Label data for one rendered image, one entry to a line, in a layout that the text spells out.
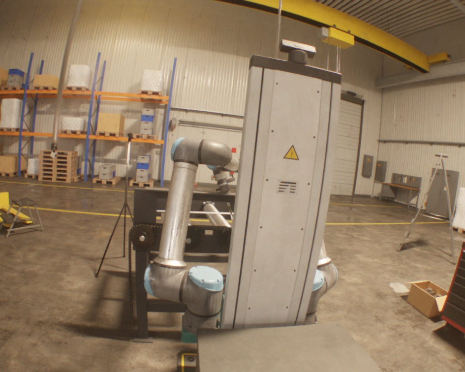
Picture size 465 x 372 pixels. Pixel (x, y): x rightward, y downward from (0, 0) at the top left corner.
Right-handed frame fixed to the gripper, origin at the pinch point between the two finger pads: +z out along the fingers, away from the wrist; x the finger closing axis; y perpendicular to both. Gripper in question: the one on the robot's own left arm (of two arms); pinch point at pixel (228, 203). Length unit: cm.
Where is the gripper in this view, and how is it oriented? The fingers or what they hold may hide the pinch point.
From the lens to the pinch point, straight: 193.2
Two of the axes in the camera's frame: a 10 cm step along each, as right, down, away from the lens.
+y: -9.5, 2.6, -2.0
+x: 1.8, -1.1, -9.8
